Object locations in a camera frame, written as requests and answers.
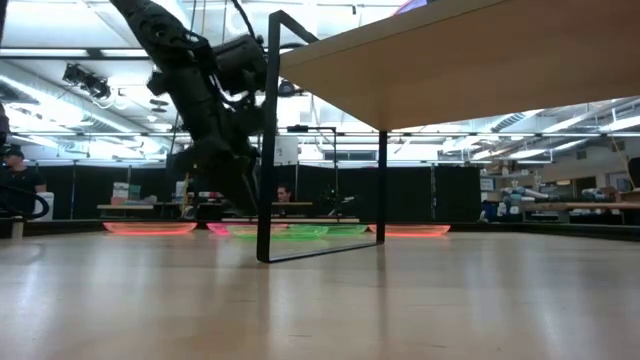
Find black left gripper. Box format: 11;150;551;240
167;99;264;215

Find translucent pink plate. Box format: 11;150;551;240
393;0;432;15
206;222;290;236

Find translucent green plate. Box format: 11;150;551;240
226;224;330;240
289;223;370;236

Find translucent orange plate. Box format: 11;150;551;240
368;223;452;238
103;221;198;237

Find wooden shelf with black legs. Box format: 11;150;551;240
256;0;640;264

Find white panel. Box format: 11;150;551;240
273;135;300;165

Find stacked boxes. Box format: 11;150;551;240
112;181;142;206

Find black ceiling spotlight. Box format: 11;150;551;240
62;63;112;100

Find black curtain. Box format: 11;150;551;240
37;164;481;221

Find wooden workbench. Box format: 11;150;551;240
479;184;640;226

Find black cable loop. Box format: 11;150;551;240
0;183;51;221

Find black aluminium table frame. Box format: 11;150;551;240
0;218;640;239

